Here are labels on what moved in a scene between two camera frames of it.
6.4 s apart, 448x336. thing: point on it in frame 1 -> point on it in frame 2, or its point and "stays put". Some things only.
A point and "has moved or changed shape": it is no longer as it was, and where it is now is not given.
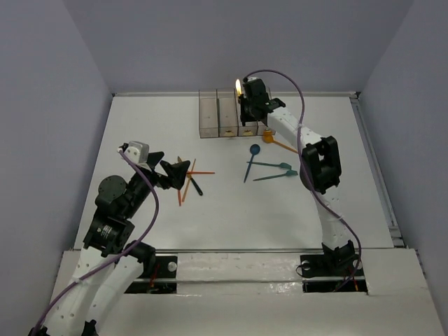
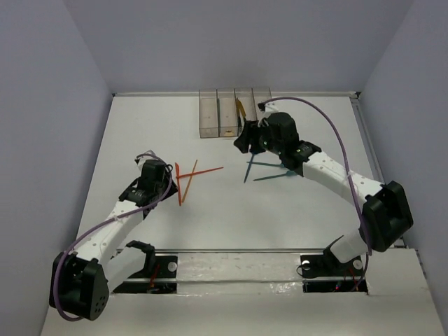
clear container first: (208, 119) stays put
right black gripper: (246, 117) -> (250, 134)
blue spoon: (255, 149) stays put
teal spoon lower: (288, 173) stays put
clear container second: (227, 113) stays put
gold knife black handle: (239, 89) has moved or changed shape
